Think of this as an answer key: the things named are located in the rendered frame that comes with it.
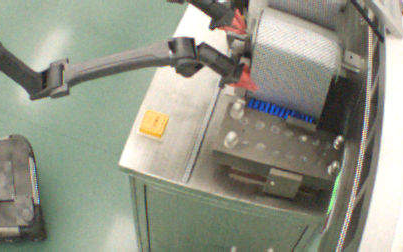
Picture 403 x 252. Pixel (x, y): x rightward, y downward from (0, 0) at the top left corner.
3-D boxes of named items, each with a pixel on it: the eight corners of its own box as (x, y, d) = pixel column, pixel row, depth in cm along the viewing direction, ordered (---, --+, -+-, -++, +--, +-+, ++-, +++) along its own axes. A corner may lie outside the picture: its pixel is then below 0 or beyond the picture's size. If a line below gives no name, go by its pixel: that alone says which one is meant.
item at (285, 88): (246, 96, 190) (253, 56, 174) (318, 120, 187) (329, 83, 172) (246, 98, 190) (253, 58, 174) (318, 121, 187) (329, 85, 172)
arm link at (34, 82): (35, 109, 175) (34, 81, 178) (66, 95, 172) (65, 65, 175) (-31, 62, 135) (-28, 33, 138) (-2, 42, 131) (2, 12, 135)
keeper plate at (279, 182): (264, 186, 187) (271, 167, 177) (295, 193, 186) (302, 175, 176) (262, 193, 185) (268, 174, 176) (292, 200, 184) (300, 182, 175)
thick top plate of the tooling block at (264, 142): (226, 114, 192) (228, 101, 187) (345, 149, 188) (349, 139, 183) (211, 161, 183) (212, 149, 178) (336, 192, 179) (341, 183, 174)
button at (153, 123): (146, 113, 199) (146, 108, 197) (168, 119, 198) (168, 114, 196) (138, 132, 195) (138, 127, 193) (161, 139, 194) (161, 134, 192)
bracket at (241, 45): (227, 82, 207) (235, 21, 181) (247, 88, 206) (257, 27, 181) (223, 95, 204) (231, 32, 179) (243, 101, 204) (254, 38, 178)
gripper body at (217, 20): (212, 32, 173) (192, 18, 169) (220, 7, 177) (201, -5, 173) (229, 26, 168) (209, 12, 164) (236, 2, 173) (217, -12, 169)
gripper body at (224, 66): (223, 91, 182) (200, 76, 180) (232, 64, 188) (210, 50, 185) (236, 82, 177) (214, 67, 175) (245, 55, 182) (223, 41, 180)
